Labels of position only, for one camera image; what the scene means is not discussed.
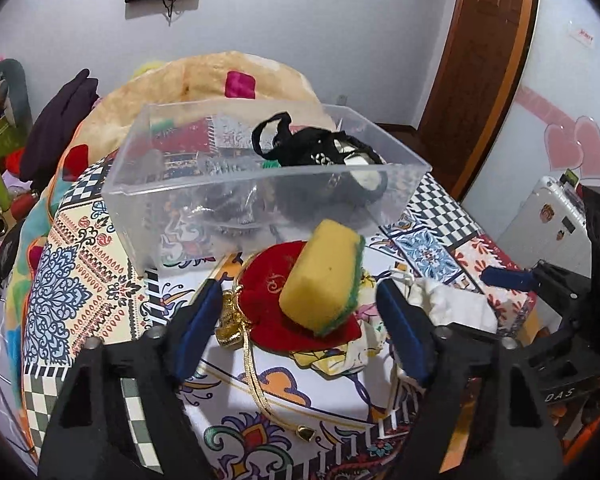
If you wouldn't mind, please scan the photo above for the tan plush blanket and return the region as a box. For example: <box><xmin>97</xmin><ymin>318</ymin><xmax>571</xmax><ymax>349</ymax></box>
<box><xmin>81</xmin><ymin>50</ymin><xmax>332</xmax><ymax>161</ymax></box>

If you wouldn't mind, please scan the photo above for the white suitcase with stickers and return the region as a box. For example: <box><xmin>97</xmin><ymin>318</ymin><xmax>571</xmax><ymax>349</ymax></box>
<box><xmin>496</xmin><ymin>175</ymin><xmax>589</xmax><ymax>272</ymax></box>

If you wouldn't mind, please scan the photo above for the floral printed cloth pouch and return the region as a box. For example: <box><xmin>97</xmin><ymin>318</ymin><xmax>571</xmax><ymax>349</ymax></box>
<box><xmin>289</xmin><ymin>269</ymin><xmax>397</xmax><ymax>377</ymax></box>

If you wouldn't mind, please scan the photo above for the patterned printed blanket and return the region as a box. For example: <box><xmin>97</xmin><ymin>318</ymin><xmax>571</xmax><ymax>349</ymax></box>
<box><xmin>0</xmin><ymin>125</ymin><xmax>546</xmax><ymax>480</ymax></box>

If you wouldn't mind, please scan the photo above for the brown wooden door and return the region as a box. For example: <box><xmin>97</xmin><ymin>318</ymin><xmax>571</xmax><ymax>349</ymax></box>
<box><xmin>416</xmin><ymin>0</ymin><xmax>542</xmax><ymax>202</ymax></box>

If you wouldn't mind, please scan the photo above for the black cloth bag with strap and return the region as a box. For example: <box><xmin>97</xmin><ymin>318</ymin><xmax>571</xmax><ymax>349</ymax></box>
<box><xmin>251</xmin><ymin>112</ymin><xmax>390</xmax><ymax>218</ymax></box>

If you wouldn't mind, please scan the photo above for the clear plastic box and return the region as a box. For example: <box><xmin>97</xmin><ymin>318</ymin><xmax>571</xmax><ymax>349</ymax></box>
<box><xmin>101</xmin><ymin>101</ymin><xmax>433</xmax><ymax>273</ymax></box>

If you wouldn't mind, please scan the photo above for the white wall sign red print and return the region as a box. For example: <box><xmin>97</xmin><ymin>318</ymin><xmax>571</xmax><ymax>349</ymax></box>
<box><xmin>567</xmin><ymin>22</ymin><xmax>599</xmax><ymax>49</ymax></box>

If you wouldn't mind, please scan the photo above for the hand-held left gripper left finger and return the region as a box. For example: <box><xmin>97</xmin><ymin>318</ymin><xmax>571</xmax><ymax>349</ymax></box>
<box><xmin>39</xmin><ymin>280</ymin><xmax>226</xmax><ymax>480</ymax></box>

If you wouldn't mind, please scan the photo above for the red velvet pouch gold cord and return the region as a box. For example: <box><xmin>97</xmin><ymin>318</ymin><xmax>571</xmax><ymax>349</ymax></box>
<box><xmin>215</xmin><ymin>240</ymin><xmax>363</xmax><ymax>443</ymax></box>

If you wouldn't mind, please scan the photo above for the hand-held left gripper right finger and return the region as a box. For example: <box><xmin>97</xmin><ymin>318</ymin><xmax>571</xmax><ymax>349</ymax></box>
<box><xmin>376</xmin><ymin>276</ymin><xmax>567</xmax><ymax>480</ymax></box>

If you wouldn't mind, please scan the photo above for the grey stuffed toy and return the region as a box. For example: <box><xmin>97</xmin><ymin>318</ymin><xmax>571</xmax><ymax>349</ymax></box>
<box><xmin>0</xmin><ymin>58</ymin><xmax>34</xmax><ymax>130</ymax></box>

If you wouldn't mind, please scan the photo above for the pink wall band sticker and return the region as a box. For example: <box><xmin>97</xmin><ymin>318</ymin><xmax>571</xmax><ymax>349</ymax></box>
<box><xmin>514</xmin><ymin>86</ymin><xmax>581</xmax><ymax>127</ymax></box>

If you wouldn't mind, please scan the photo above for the dark purple garment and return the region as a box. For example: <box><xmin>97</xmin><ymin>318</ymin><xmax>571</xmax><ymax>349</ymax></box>
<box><xmin>19</xmin><ymin>68</ymin><xmax>101</xmax><ymax>184</ymax></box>

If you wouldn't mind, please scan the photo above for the yellow sponge with green backing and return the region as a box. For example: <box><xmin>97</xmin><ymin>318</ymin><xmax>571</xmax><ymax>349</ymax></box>
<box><xmin>279</xmin><ymin>219</ymin><xmax>366</xmax><ymax>337</ymax></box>

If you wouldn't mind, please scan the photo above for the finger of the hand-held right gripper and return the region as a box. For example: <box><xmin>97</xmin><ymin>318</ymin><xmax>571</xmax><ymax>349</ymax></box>
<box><xmin>480</xmin><ymin>259</ymin><xmax>567</xmax><ymax>322</ymax></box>

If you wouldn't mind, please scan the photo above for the white drawstring pouch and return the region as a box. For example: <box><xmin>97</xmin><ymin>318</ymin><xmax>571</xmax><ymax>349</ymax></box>
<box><xmin>384</xmin><ymin>266</ymin><xmax>499</xmax><ymax>411</ymax></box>

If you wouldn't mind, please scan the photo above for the green cardboard box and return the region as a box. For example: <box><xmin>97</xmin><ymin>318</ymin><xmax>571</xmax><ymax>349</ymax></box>
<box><xmin>0</xmin><ymin>114</ymin><xmax>32</xmax><ymax>211</ymax></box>

